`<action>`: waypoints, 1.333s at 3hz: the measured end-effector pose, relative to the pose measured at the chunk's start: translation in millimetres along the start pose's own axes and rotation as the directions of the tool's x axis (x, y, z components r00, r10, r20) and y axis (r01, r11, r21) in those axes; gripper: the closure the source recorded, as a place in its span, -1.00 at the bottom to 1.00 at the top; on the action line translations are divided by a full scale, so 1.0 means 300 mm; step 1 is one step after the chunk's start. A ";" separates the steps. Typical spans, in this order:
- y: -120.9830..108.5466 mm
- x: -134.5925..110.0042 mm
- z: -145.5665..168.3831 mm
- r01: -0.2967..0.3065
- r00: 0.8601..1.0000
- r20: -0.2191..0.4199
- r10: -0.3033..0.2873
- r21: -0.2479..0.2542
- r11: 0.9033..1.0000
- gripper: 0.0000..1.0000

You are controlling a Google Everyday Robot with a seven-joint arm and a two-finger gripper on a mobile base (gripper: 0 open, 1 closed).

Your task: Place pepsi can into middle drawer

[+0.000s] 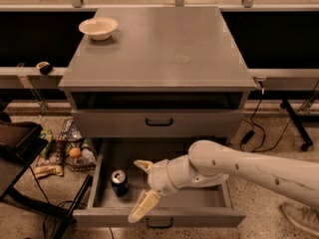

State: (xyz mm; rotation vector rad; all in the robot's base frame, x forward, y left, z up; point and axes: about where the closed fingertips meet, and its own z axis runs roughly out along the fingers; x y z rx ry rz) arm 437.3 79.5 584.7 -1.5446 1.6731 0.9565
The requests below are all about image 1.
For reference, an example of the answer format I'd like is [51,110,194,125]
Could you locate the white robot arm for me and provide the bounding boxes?
[128,140,319,223]

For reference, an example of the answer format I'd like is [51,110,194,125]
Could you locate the black wheeled stand leg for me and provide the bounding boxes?
[280,99,313,151]

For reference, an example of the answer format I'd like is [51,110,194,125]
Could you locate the dark side table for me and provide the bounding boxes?
[0,112,93,239]

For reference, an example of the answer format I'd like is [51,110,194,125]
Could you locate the orange fruit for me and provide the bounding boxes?
[69,147,82,158]

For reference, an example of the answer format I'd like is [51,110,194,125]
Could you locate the black power adapter cable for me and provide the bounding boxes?
[229,80,307,156]

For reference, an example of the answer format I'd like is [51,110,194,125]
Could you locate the blue pepsi can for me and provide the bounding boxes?
[111,169,129,197]

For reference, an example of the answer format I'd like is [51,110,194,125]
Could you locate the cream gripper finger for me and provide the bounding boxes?
[128,189,160,223]
[134,159,154,174]

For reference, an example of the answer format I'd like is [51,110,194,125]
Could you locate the snack bag on floor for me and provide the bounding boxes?
[34,128,65,178]

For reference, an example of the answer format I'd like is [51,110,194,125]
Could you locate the wire basket with snacks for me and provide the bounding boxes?
[58,119,97,172]

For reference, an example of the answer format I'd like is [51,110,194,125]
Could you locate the white sneaker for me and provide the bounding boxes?
[281,202,319,237]

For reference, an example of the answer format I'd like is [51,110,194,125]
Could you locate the white bowl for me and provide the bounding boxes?
[79,17,118,41]

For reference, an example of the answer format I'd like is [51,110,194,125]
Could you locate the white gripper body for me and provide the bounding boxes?
[148,159,177,196]

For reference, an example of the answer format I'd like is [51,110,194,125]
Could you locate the grey drawer cabinet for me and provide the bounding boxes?
[58,6,258,142]

